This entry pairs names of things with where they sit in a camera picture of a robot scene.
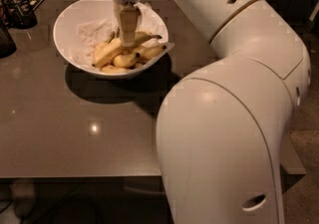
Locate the white ceramic bowl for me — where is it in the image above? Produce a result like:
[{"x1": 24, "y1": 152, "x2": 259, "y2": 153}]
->
[{"x1": 53, "y1": 0, "x2": 162, "y2": 80}]

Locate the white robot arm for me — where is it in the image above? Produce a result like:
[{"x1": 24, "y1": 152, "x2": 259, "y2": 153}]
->
[{"x1": 114, "y1": 0, "x2": 311, "y2": 224}]

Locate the long top yellow banana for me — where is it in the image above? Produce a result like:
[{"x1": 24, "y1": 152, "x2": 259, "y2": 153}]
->
[{"x1": 92, "y1": 31, "x2": 161, "y2": 68}]

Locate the right yellow banana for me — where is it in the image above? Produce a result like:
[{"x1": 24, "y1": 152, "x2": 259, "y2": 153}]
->
[{"x1": 133, "y1": 44, "x2": 165, "y2": 63}]

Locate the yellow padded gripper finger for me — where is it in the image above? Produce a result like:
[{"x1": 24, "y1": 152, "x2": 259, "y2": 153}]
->
[
  {"x1": 119, "y1": 6, "x2": 140, "y2": 46},
  {"x1": 113, "y1": 3, "x2": 121, "y2": 38}
]

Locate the small front yellow banana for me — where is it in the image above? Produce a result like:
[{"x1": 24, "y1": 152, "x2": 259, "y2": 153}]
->
[{"x1": 113, "y1": 53, "x2": 140, "y2": 68}]

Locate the bottom yellow banana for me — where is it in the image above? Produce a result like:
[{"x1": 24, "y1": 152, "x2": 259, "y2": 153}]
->
[{"x1": 101, "y1": 65, "x2": 130, "y2": 74}]

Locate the white paper liner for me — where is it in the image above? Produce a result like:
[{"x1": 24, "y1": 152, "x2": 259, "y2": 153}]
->
[{"x1": 70, "y1": 3, "x2": 173, "y2": 73}]

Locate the black round object left edge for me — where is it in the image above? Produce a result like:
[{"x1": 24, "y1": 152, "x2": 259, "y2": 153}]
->
[{"x1": 0, "y1": 22, "x2": 17, "y2": 58}]

